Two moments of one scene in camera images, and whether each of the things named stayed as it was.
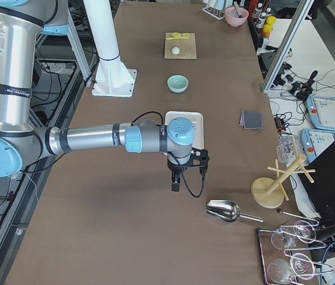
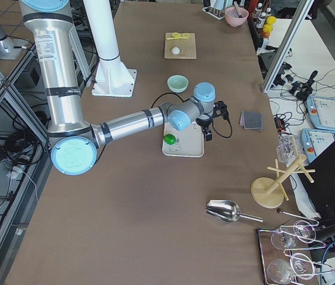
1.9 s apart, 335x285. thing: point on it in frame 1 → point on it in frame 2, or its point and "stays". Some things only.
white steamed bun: [176, 50] stays
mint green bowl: [177, 84] stays
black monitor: [332, 187] stays
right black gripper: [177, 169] → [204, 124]
